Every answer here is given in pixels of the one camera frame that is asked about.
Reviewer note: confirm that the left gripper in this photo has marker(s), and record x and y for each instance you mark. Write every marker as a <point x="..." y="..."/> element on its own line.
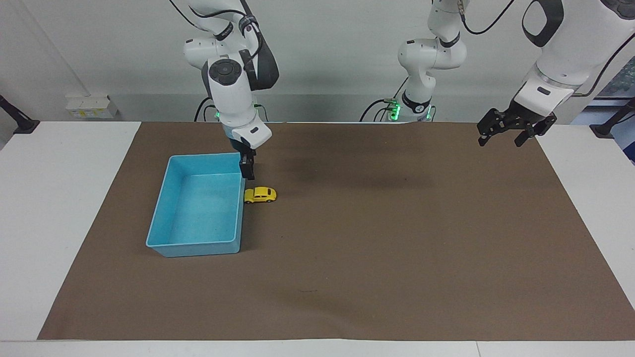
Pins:
<point x="525" y="115"/>

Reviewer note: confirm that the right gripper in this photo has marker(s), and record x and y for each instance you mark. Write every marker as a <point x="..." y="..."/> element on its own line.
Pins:
<point x="246" y="157"/>

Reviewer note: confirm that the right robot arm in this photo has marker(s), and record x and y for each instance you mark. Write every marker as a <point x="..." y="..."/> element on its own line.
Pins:
<point x="232" y="94"/>

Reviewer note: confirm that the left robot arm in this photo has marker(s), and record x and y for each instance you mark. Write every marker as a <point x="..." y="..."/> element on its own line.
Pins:
<point x="430" y="54"/>

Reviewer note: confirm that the yellow toy beetle car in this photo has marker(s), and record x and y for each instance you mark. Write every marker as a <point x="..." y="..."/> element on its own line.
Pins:
<point x="260" y="195"/>

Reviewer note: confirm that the light blue plastic bin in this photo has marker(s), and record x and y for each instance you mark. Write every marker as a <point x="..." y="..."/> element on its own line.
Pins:
<point x="198" y="208"/>

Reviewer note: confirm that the black stand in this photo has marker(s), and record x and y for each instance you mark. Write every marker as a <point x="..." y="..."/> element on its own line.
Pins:
<point x="611" y="124"/>
<point x="20" y="121"/>

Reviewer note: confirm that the white wall socket box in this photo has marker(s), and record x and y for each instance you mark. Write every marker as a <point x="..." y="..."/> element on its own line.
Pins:
<point x="92" y="107"/>

